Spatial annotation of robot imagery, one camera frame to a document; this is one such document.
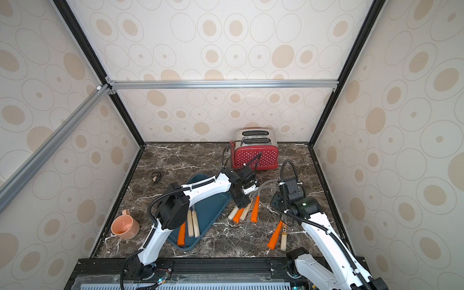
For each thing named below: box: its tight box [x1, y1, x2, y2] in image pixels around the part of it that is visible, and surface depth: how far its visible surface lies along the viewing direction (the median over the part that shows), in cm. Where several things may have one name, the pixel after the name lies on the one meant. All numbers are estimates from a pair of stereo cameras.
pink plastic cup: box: [111, 209, 141, 241], surface depth 81 cm
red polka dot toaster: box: [229, 128, 280, 171], surface depth 99 cm
